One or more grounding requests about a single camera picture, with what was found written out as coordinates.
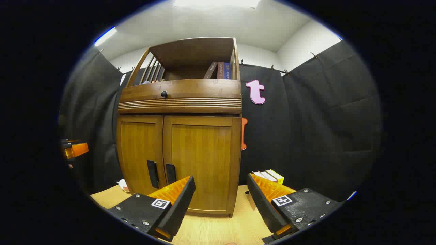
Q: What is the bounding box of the brown standing book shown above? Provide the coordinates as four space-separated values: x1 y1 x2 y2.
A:
259 171 278 183

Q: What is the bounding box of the black backdrop cloth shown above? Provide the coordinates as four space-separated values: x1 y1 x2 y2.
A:
59 40 384 205

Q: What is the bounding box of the wooden double-door shoe cabinet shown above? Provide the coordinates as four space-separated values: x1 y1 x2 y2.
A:
117 37 242 218

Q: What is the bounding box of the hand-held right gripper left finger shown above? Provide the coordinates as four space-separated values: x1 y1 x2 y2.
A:
104 175 196 243

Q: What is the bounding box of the ceiling light strip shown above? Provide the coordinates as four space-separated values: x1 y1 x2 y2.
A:
94 27 118 47

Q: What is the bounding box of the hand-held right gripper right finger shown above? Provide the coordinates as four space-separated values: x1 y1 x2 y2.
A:
247 173 343 244

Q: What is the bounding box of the wooden cabinet door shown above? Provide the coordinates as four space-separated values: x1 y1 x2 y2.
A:
163 116 240 215
118 115 167 196

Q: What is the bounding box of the wooden drawer with black knob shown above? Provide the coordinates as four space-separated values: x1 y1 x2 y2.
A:
119 79 242 103

